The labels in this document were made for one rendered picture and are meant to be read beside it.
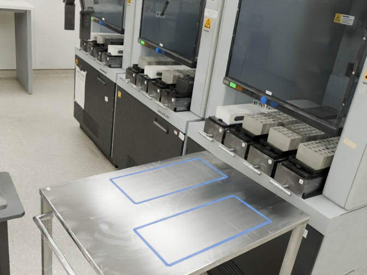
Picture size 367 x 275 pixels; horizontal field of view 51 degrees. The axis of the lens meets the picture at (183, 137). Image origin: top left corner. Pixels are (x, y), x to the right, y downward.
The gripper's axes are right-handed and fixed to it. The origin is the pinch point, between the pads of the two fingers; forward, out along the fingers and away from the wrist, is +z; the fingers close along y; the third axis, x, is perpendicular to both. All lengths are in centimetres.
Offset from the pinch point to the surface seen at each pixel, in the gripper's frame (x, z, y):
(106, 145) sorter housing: 66, 104, -125
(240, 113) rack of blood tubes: 76, 33, -5
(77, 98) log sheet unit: 66, 89, -191
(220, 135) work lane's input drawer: 66, 43, -5
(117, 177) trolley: 5.9, 37.9, 21.5
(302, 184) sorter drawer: 66, 41, 41
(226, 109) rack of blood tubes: 72, 33, -11
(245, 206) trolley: 33, 38, 48
